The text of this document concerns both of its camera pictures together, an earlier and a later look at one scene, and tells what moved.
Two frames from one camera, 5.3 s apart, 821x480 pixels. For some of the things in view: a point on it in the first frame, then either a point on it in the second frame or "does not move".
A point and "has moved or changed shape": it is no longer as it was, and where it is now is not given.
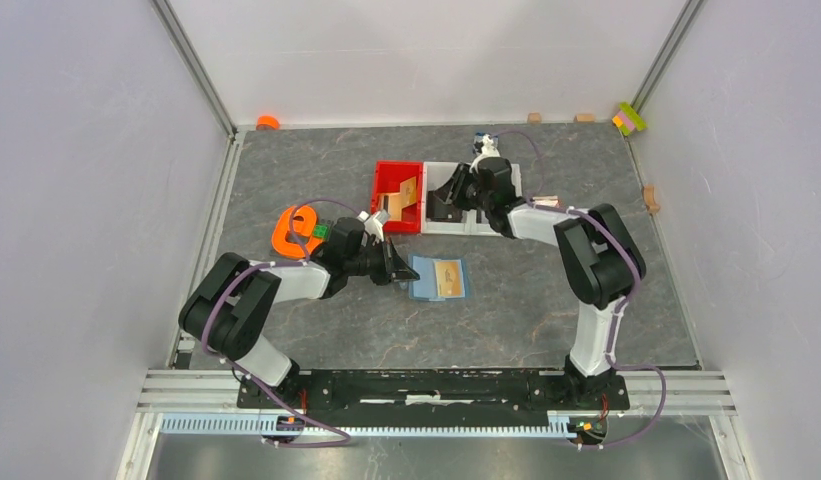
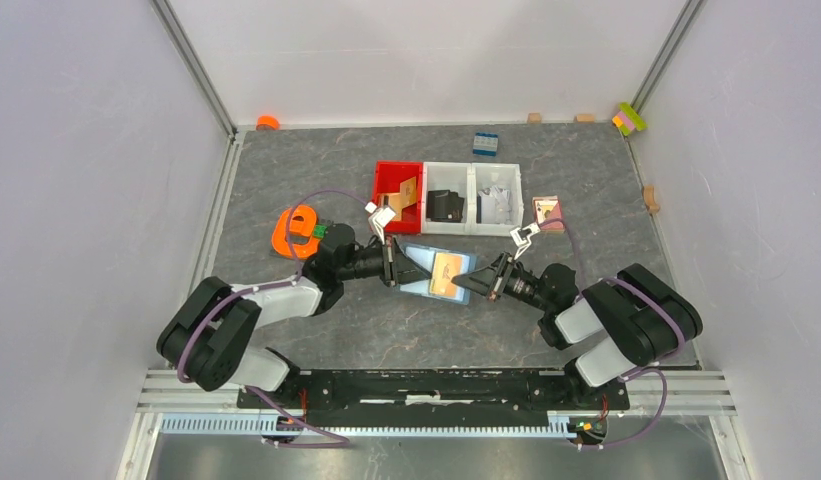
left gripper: (400, 270) does not move
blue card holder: (440, 278) has moved or changed shape
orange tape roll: (267, 123) does not move
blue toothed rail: (558, 426) does not move
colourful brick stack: (628, 119) does not move
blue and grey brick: (478, 142) does not move
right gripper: (452, 190) to (487, 281)
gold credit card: (449, 278) has moved or changed shape
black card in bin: (442, 212) does not move
